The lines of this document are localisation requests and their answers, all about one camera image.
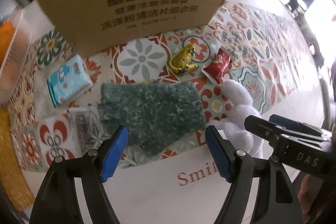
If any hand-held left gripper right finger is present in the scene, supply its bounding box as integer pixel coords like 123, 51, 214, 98
206, 125, 303, 224

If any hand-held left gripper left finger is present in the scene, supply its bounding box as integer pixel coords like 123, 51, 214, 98
29, 125, 129, 224

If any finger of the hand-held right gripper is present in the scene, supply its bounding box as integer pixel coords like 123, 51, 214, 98
244, 115, 324, 148
269, 114, 324, 135

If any white plush toy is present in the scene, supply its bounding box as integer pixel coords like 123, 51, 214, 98
207, 79, 273, 159

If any green fuzzy cloth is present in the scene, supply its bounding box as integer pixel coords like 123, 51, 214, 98
98, 82, 206, 159

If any person's right hand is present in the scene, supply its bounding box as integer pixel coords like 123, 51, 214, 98
297, 174, 319, 205

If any clear patterned packet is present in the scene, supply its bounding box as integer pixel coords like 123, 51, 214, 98
67, 106, 112, 153

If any red snack packet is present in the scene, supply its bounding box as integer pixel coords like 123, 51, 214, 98
202, 48, 232, 84

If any patterned floral tablecloth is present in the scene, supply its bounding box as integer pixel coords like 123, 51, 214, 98
8, 1, 315, 174

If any blue tissue packet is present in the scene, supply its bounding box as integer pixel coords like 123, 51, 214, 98
47, 55, 94, 107

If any yellow toy figure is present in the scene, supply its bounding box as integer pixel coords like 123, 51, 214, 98
169, 43, 200, 77

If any yellow woven cloth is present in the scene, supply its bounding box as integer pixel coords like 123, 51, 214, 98
0, 108, 36, 210

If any clear plastic container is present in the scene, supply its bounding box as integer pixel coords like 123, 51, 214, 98
0, 9, 33, 105

